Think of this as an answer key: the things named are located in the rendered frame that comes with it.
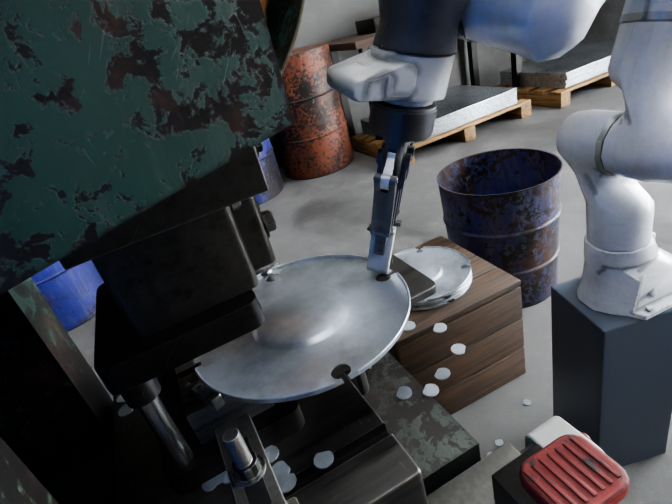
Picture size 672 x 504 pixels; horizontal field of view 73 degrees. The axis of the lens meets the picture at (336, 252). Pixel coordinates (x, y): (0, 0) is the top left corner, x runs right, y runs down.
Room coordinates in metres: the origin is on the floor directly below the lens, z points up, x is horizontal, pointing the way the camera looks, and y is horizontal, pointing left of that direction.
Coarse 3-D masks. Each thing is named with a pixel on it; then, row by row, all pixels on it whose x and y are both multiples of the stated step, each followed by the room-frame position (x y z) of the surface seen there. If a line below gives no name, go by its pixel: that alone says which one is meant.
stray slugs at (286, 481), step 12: (408, 324) 0.59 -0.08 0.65; (444, 324) 0.56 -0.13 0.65; (456, 348) 0.51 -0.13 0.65; (444, 372) 0.47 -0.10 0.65; (432, 384) 0.45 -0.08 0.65; (120, 396) 0.53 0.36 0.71; (396, 396) 0.45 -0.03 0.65; (408, 396) 0.44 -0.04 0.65; (432, 396) 0.43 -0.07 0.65; (120, 408) 0.51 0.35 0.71; (276, 456) 0.35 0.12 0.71; (324, 456) 0.34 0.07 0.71; (276, 468) 0.34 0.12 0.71; (288, 468) 0.33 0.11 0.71; (324, 468) 0.32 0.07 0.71; (216, 480) 0.35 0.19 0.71; (228, 480) 0.34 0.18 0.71; (288, 480) 0.32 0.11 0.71
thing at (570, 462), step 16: (544, 448) 0.24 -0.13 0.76; (560, 448) 0.24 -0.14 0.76; (576, 448) 0.24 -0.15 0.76; (592, 448) 0.23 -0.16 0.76; (528, 464) 0.23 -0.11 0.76; (544, 464) 0.23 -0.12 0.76; (560, 464) 0.23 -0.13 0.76; (576, 464) 0.22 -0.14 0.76; (592, 464) 0.22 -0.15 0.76; (608, 464) 0.22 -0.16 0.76; (528, 480) 0.22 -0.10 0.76; (544, 480) 0.22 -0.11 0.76; (560, 480) 0.21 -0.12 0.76; (576, 480) 0.21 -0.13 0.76; (592, 480) 0.21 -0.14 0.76; (608, 480) 0.20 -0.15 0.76; (624, 480) 0.20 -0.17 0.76; (544, 496) 0.21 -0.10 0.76; (560, 496) 0.20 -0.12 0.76; (576, 496) 0.20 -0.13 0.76; (592, 496) 0.20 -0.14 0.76; (608, 496) 0.19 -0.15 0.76; (624, 496) 0.20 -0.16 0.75
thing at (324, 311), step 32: (320, 256) 0.63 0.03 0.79; (352, 256) 0.61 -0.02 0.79; (256, 288) 0.60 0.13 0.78; (288, 288) 0.57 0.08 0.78; (320, 288) 0.54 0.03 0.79; (352, 288) 0.53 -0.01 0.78; (384, 288) 0.51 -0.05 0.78; (288, 320) 0.49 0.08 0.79; (320, 320) 0.47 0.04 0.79; (352, 320) 0.46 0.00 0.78; (384, 320) 0.44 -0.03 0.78; (224, 352) 0.47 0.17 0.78; (256, 352) 0.45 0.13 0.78; (288, 352) 0.43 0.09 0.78; (320, 352) 0.42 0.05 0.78; (352, 352) 0.40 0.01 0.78; (384, 352) 0.38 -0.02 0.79; (224, 384) 0.41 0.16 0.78; (256, 384) 0.39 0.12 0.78; (288, 384) 0.38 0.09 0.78; (320, 384) 0.37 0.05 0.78
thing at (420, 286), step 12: (396, 264) 0.56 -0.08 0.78; (408, 264) 0.55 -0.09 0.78; (384, 276) 0.54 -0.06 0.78; (408, 276) 0.52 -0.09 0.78; (420, 276) 0.52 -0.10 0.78; (408, 288) 0.50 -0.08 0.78; (420, 288) 0.49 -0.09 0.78; (432, 288) 0.48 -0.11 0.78; (420, 300) 0.48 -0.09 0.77; (336, 372) 0.45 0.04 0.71; (348, 372) 0.46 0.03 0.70; (360, 384) 0.46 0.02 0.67
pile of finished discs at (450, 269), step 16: (400, 256) 1.26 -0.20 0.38; (416, 256) 1.23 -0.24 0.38; (432, 256) 1.21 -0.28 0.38; (448, 256) 1.18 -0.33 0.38; (464, 256) 1.15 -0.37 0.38; (432, 272) 1.11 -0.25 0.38; (448, 272) 1.10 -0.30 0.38; (464, 272) 1.08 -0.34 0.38; (448, 288) 1.02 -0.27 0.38; (464, 288) 1.02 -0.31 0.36; (416, 304) 1.00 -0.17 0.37; (432, 304) 0.99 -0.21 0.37
